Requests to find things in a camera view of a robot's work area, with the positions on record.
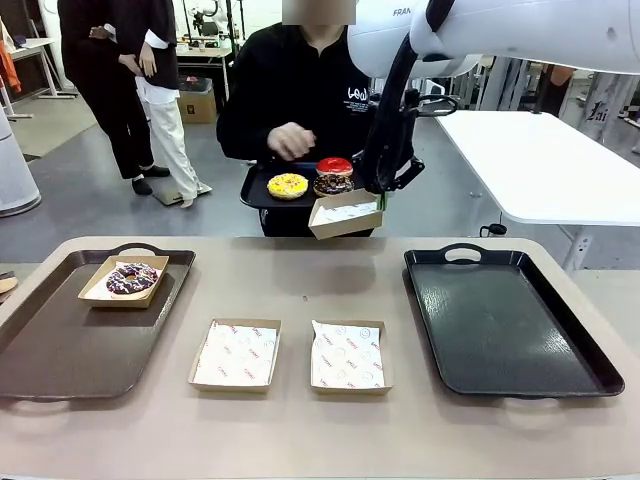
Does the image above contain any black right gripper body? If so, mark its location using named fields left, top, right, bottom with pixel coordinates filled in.
left=360, top=147, right=407, bottom=196

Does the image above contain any kraft cardboard food box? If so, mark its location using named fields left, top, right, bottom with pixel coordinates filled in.
left=187, top=317, right=283, bottom=394
left=77, top=254, right=171, bottom=309
left=309, top=318, right=395, bottom=397
left=307, top=188, right=385, bottom=240

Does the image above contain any red glazed donut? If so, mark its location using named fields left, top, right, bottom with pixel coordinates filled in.
left=315, top=156, right=354, bottom=178

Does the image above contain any chocolate donut with colourful sprinkles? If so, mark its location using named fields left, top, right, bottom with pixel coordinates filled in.
left=312, top=173, right=356, bottom=198

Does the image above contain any yellow glazed donut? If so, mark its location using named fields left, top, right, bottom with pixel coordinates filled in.
left=267, top=172, right=309, bottom=202

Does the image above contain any small black serving tray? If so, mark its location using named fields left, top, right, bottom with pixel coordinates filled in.
left=240, top=160, right=362, bottom=209

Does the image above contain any chocolate donut with white drizzle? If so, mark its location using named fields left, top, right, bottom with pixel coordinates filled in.
left=105, top=262, right=160, bottom=296

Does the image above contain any person's right forearm black sleeve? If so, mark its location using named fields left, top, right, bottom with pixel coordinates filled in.
left=217, top=107, right=275, bottom=162

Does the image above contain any large black plastic tray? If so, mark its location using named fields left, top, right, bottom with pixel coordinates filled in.
left=403, top=242, right=627, bottom=400

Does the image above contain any large brown plastic tray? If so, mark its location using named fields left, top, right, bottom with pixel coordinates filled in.
left=0, top=242, right=197, bottom=404

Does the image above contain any person's right hand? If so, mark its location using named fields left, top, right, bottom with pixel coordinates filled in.
left=267, top=122, right=317, bottom=162

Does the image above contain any black chair armrest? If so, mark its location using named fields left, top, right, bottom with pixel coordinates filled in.
left=410, top=91, right=460, bottom=121

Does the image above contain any person in black sweatshirt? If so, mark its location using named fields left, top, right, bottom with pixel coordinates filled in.
left=215, top=0, right=391, bottom=239

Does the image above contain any large white folding table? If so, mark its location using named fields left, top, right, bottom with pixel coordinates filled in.
left=433, top=109, right=640, bottom=274

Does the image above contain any brown cardboard shipping box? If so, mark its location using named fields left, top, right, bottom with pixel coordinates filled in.
left=176, top=77, right=220, bottom=125

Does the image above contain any white floor scale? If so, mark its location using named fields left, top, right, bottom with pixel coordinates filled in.
left=151, top=178, right=214, bottom=207

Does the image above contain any cluttered workbench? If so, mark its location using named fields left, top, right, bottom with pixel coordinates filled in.
left=174, top=32, right=236, bottom=104

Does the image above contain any bystander in white trousers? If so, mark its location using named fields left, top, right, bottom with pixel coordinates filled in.
left=115, top=0, right=214, bottom=210

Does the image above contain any grey cloth with gothic print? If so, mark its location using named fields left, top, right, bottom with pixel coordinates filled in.
left=574, top=69, right=640, bottom=156

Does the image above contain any bystander in black clothes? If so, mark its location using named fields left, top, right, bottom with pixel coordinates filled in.
left=57, top=0, right=172, bottom=197

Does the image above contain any white cylindrical appliance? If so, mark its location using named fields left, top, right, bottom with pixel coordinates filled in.
left=0, top=102, right=43, bottom=220

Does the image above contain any white desk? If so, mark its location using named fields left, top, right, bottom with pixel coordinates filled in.
left=7, top=35, right=79, bottom=121

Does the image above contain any beige round object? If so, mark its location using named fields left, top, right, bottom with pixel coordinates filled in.
left=0, top=269, right=20, bottom=305

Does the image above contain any orange garment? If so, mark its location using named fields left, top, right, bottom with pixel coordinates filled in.
left=0, top=14, right=24, bottom=99

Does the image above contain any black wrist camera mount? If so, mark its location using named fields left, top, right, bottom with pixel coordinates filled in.
left=397, top=155, right=426, bottom=192

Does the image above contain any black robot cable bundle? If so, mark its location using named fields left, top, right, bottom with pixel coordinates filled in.
left=367, top=34, right=419, bottom=194

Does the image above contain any black floor cable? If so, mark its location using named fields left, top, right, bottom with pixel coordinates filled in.
left=478, top=212, right=507, bottom=239

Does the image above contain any grey metal frame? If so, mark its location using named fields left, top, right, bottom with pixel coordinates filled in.
left=472, top=54, right=544, bottom=114

